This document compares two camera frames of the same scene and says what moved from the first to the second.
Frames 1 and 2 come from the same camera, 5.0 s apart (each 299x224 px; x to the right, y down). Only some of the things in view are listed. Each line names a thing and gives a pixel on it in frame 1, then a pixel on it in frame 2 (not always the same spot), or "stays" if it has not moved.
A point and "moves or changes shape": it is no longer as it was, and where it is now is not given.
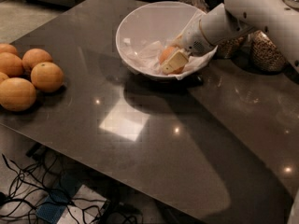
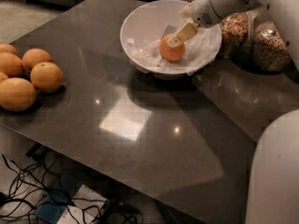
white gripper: (193, 38) -> (201, 10)
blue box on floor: (59, 198) stays
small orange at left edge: (3, 77) stays
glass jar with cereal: (264, 55) stays
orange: (165, 53) moves or changes shape
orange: (47, 77) stays
